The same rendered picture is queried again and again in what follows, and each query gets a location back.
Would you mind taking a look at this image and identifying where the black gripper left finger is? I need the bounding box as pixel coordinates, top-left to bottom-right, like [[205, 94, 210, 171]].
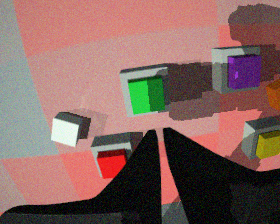
[[0, 129, 163, 224]]

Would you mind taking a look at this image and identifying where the red button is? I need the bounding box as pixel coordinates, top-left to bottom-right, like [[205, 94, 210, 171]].
[[89, 132, 135, 179]]

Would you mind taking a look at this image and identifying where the green button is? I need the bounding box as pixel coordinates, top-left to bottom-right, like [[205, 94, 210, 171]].
[[119, 64, 172, 117]]

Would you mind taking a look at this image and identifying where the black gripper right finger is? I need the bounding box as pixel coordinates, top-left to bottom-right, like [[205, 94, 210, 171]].
[[163, 128, 280, 224]]

